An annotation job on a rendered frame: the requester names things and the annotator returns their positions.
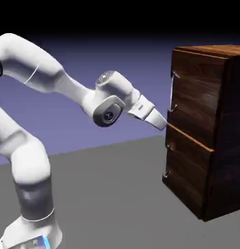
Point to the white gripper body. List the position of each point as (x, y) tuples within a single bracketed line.
[(156, 119)]

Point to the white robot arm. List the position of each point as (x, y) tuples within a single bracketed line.
[(43, 75)]

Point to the tall dark wood door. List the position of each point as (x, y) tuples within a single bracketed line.
[(197, 101)]

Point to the short dark wood door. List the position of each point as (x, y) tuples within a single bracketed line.
[(188, 171)]

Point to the dark wood cabinet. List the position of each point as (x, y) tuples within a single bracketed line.
[(225, 136)]

